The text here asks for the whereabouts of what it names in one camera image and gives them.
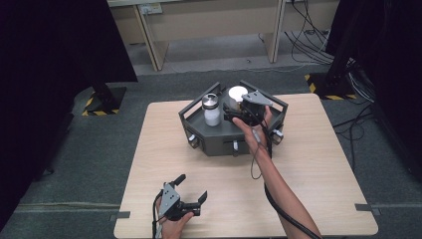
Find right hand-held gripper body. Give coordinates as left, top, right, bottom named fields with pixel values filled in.
left=228, top=90, right=275, bottom=127

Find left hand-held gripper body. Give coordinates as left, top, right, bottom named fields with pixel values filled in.
left=157, top=181, right=202, bottom=222

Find bundle of black floor cables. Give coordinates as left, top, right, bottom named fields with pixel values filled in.
left=284, top=0, right=336, bottom=66

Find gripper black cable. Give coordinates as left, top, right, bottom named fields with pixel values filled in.
left=150, top=189, right=166, bottom=239
left=249, top=109, right=323, bottom=239

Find grey tape strip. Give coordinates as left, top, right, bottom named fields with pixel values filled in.
left=108, top=210, right=131, bottom=222
left=353, top=202, right=381, bottom=217

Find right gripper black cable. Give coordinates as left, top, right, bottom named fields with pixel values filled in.
left=249, top=109, right=323, bottom=239

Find black stand with striped base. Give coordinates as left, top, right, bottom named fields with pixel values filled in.
left=81, top=78, right=128, bottom=118
left=304, top=49, right=358, bottom=102

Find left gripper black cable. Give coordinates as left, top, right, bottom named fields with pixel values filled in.
left=150, top=189, right=166, bottom=239

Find black curtain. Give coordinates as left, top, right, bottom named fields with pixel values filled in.
left=325, top=0, right=422, bottom=183
left=0, top=0, right=139, bottom=231

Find person's left hand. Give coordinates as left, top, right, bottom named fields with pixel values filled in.
left=154, top=198, right=195, bottom=239

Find white wall socket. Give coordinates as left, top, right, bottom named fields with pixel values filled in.
left=138, top=2, right=164, bottom=16

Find white bottle with silver cap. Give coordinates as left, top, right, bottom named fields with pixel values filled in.
left=201, top=93, right=222, bottom=127

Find white jar with white lid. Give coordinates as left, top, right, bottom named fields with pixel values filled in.
left=227, top=85, right=250, bottom=112

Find loose black floor cables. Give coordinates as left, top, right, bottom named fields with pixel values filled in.
left=332, top=61, right=378, bottom=172

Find person's right hand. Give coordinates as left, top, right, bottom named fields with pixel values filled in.
left=231, top=105, right=274, bottom=157

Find dark grey corner rack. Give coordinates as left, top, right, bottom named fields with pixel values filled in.
left=177, top=79, right=290, bottom=158

